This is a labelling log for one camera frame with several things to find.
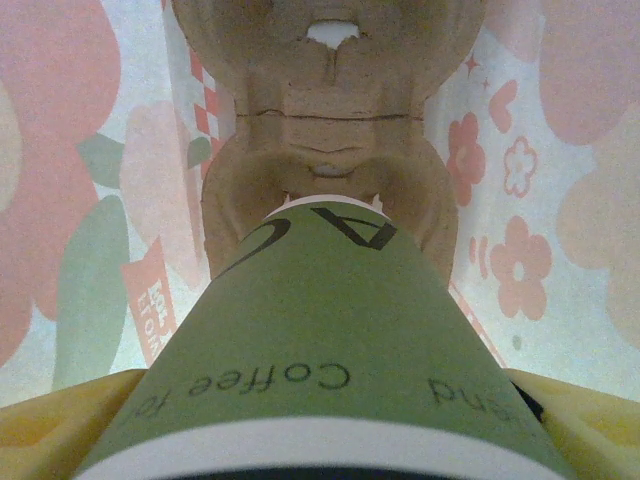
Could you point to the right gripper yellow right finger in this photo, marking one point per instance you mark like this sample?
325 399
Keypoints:
595 430

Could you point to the white flower paper bag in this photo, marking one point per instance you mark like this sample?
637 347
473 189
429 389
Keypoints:
575 150

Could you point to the green paper coffee cup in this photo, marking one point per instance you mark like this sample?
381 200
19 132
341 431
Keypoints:
325 325

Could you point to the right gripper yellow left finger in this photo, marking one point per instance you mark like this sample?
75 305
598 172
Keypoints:
50 430

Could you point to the brown pulp cup carrier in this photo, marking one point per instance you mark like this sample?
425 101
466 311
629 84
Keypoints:
325 125

